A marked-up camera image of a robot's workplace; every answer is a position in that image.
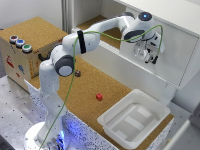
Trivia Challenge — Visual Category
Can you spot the black door handle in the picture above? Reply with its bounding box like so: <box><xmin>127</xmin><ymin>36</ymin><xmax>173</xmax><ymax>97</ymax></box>
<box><xmin>152</xmin><ymin>55</ymin><xmax>159</xmax><ymax>65</ymax></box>

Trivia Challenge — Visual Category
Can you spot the green button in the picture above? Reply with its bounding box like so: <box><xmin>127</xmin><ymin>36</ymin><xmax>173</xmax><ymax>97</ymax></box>
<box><xmin>21</xmin><ymin>43</ymin><xmax>34</xmax><ymax>54</ymax></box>

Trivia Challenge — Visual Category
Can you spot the white plastic box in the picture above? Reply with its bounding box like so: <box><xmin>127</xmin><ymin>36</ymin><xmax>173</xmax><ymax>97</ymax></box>
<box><xmin>96</xmin><ymin>88</ymin><xmax>172</xmax><ymax>150</ymax></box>

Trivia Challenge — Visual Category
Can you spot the purple block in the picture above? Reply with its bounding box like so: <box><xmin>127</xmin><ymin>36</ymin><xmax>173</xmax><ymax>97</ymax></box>
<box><xmin>74</xmin><ymin>69</ymin><xmax>82</xmax><ymax>78</ymax></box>

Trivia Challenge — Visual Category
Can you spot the blue button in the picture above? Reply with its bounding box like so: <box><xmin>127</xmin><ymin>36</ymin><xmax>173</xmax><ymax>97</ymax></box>
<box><xmin>15</xmin><ymin>38</ymin><xmax>26</xmax><ymax>48</ymax></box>

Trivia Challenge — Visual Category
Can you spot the white sliding door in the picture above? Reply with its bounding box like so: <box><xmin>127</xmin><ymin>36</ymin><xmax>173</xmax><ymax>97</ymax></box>
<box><xmin>118</xmin><ymin>18</ymin><xmax>200</xmax><ymax>90</ymax></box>

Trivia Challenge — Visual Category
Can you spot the black drawer handle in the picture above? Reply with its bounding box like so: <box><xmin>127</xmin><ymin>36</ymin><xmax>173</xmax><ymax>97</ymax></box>
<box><xmin>38</xmin><ymin>53</ymin><xmax>49</xmax><ymax>62</ymax></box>

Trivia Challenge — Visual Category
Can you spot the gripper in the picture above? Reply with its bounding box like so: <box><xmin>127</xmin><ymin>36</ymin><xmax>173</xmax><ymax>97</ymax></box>
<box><xmin>132</xmin><ymin>35</ymin><xmax>160</xmax><ymax>64</ymax></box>

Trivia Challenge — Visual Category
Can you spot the green cable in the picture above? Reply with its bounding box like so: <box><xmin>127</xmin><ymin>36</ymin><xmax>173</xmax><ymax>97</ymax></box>
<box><xmin>38</xmin><ymin>23</ymin><xmax>166</xmax><ymax>150</ymax></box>

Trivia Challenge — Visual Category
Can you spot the wooden drawer box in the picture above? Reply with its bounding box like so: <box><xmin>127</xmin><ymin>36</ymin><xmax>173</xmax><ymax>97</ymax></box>
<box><xmin>0</xmin><ymin>16</ymin><xmax>70</xmax><ymax>92</ymax></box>

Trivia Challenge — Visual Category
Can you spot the pink block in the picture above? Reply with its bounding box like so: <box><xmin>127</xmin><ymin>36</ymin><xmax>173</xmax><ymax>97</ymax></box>
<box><xmin>95</xmin><ymin>93</ymin><xmax>104</xmax><ymax>102</ymax></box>

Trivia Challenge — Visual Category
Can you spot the white cabinet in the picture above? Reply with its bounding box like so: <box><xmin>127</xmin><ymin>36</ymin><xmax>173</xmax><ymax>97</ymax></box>
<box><xmin>70</xmin><ymin>0</ymin><xmax>200</xmax><ymax>108</ymax></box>

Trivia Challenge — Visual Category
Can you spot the red button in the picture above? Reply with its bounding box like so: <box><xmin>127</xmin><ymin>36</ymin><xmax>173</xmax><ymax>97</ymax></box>
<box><xmin>9</xmin><ymin>34</ymin><xmax>20</xmax><ymax>45</ymax></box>

